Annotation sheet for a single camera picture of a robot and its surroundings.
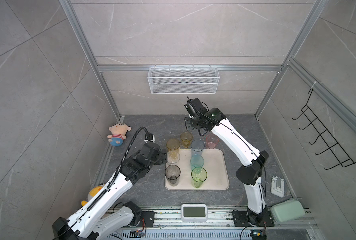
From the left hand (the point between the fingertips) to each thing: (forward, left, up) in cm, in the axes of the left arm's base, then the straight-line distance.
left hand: (157, 149), depth 75 cm
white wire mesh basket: (+50, -4, +8) cm, 50 cm away
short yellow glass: (+21, -17, -20) cm, 34 cm away
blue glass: (+5, -22, -8) cm, 24 cm away
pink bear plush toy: (+24, +29, -14) cm, 40 cm away
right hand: (+14, -18, +5) cm, 23 cm away
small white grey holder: (-15, -67, -19) cm, 71 cm away
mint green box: (-28, -65, -17) cm, 73 cm away
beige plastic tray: (+1, -35, -19) cm, 40 cm away
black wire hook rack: (-12, -80, +11) cm, 82 cm away
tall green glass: (-11, -21, -7) cm, 25 cm away
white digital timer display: (-27, -18, -17) cm, 37 cm away
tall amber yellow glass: (+9, -8, -10) cm, 15 cm away
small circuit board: (-34, +9, -21) cm, 41 cm away
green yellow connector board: (-37, -48, -21) cm, 64 cm away
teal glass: (+2, -23, -20) cm, 30 cm away
